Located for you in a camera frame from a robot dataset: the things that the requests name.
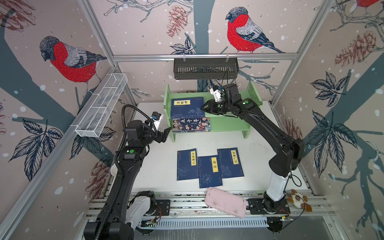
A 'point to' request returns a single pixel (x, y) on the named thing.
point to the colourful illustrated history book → (189, 125)
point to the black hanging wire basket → (205, 68)
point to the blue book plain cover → (230, 163)
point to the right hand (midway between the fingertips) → (201, 109)
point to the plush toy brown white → (299, 200)
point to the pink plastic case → (225, 201)
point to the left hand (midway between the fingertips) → (162, 123)
